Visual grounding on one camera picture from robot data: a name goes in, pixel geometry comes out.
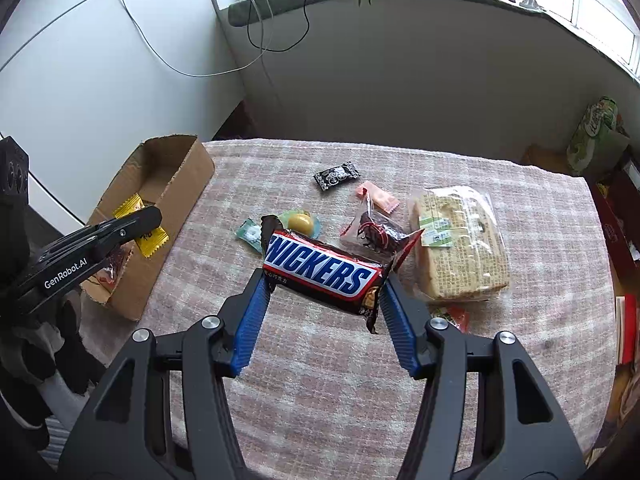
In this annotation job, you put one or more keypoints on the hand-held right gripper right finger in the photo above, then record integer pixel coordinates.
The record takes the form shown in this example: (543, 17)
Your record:
(395, 320)

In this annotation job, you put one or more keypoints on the clear packet dark red snack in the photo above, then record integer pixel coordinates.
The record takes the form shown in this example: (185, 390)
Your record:
(372, 230)

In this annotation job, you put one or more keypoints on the green candy packet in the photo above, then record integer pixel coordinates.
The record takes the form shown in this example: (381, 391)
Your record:
(250, 234)

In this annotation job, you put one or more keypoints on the person's left hand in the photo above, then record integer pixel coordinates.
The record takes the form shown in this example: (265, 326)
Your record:
(35, 355)

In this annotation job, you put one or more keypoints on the small red snack packet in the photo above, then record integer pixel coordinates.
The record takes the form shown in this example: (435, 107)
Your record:
(452, 317)

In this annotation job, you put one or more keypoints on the stack of books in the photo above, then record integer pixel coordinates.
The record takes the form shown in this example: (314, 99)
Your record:
(629, 330)

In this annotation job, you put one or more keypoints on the yellow snack packet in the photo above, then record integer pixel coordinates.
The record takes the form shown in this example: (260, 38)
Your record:
(152, 242)
(127, 206)

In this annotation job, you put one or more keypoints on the green printed bag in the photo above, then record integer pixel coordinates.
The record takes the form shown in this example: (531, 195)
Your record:
(595, 135)

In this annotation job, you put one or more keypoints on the red box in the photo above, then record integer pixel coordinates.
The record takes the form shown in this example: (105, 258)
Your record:
(617, 210)

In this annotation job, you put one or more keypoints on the black candy packet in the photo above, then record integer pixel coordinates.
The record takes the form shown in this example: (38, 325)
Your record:
(336, 176)

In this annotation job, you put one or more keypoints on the white cabinet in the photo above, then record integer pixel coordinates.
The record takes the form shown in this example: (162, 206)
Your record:
(100, 85)

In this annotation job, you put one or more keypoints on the pink candy packet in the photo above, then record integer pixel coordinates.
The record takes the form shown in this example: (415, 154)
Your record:
(380, 196)

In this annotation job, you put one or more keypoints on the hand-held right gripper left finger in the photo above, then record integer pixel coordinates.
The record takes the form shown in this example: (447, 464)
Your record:
(255, 312)

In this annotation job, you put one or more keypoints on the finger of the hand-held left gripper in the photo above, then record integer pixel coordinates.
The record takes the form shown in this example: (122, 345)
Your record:
(135, 222)

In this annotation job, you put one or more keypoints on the brown chocolate bar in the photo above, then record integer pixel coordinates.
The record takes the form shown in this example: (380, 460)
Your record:
(320, 270)

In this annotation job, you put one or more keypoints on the yellow jelly cup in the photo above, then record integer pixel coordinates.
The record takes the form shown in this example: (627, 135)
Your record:
(300, 222)

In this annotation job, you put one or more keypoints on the pink checked tablecloth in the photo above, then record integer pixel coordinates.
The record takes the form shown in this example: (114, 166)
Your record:
(320, 400)

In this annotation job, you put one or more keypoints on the large wafer cake packet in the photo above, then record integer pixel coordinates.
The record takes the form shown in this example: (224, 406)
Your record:
(460, 245)

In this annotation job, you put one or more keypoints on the orange red snack packet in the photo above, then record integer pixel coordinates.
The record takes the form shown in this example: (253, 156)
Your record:
(107, 272)

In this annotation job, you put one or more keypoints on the cardboard box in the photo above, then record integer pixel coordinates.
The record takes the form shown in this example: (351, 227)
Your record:
(172, 190)

